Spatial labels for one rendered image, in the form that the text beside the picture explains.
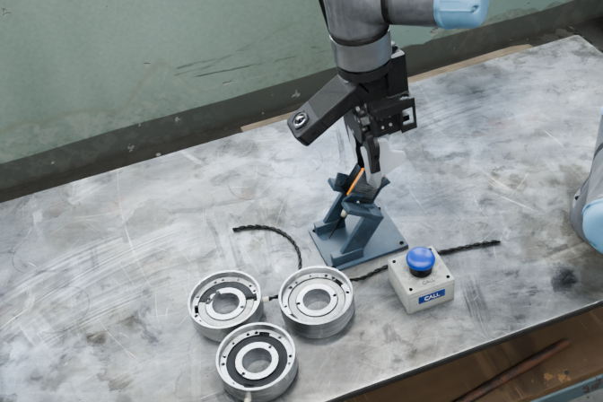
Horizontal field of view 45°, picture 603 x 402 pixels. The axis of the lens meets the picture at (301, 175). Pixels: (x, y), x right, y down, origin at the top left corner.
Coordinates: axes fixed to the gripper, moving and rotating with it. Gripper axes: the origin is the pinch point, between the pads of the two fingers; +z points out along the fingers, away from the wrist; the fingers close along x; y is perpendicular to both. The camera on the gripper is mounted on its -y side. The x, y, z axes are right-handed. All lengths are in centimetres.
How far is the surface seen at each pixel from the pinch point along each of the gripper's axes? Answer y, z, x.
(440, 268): 4.0, 7.9, -14.4
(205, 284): -27.3, 7.2, -1.5
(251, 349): -24.4, 7.6, -15.1
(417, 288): -0.4, 7.6, -16.3
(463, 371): 7.2, 37.7, -13.6
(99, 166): -54, 89, 147
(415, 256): 0.9, 4.8, -13.2
